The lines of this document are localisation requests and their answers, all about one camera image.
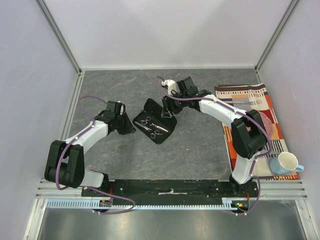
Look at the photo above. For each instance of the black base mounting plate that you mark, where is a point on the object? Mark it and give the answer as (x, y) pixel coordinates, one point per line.
(178, 191)

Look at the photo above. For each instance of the light blue mug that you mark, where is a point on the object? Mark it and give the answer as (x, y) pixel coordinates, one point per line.
(285, 162)

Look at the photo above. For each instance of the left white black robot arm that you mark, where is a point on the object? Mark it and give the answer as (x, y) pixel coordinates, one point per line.
(66, 158)

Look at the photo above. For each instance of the pink dotted plate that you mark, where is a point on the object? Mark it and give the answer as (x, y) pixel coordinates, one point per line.
(267, 123)

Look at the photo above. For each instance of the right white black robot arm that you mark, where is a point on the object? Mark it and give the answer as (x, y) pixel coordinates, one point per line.
(249, 135)

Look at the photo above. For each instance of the silver thinning scissors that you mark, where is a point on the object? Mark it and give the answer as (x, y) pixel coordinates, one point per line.
(158, 130)

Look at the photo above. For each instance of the pink handled fork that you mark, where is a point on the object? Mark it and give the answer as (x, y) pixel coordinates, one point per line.
(252, 103)

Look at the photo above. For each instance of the black zippered tool case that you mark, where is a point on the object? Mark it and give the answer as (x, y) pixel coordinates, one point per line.
(154, 110)

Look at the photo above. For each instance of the colourful patterned placemat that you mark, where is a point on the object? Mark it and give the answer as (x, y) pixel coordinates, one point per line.
(259, 92)

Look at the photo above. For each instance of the silver hair scissors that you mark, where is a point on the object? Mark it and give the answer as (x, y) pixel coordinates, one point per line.
(143, 123)

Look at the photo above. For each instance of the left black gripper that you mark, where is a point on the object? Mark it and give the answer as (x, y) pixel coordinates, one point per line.
(129, 128)

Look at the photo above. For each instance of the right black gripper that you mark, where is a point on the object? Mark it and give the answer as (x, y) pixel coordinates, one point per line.
(169, 107)

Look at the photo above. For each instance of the white slotted cable duct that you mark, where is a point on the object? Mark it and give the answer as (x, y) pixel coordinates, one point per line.
(100, 204)

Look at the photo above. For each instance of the aluminium frame rail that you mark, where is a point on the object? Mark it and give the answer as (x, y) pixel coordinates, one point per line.
(58, 34)

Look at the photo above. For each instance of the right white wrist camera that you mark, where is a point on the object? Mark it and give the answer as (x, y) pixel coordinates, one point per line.
(170, 85)

